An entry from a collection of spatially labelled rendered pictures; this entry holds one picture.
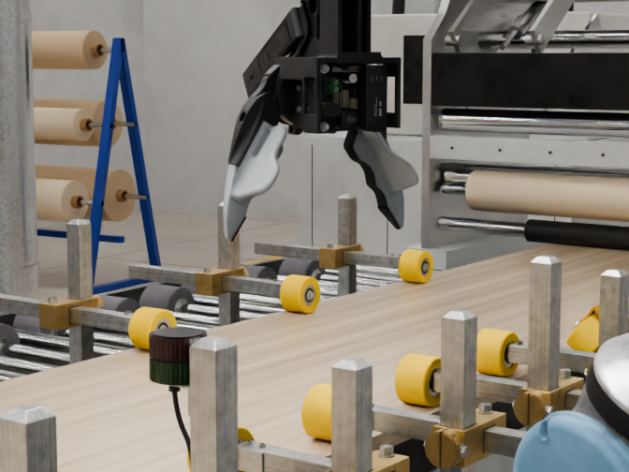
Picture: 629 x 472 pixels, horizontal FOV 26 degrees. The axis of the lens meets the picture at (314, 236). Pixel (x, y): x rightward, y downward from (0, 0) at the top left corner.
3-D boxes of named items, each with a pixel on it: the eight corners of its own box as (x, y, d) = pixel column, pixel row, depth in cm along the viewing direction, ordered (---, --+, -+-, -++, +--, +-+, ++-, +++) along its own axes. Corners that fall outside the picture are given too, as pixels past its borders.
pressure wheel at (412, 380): (441, 346, 217) (418, 380, 212) (454, 383, 221) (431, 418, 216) (409, 342, 220) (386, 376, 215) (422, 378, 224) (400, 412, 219)
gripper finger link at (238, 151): (221, 154, 100) (284, 56, 102) (212, 153, 102) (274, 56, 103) (268, 189, 103) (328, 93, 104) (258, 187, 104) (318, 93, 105)
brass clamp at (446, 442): (509, 449, 187) (510, 413, 186) (460, 473, 176) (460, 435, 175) (470, 441, 190) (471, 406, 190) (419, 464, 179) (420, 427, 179)
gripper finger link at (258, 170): (226, 226, 96) (294, 118, 98) (192, 217, 101) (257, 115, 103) (258, 249, 98) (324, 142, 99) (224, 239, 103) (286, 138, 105)
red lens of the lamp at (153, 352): (219, 352, 141) (219, 331, 141) (181, 363, 137) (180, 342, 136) (175, 346, 145) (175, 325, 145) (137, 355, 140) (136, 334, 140)
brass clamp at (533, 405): (587, 410, 207) (588, 377, 206) (547, 430, 196) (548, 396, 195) (549, 405, 210) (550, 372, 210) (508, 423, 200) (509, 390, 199)
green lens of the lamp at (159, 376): (219, 376, 142) (219, 355, 142) (181, 388, 137) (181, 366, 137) (176, 368, 145) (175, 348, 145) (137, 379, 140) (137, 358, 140)
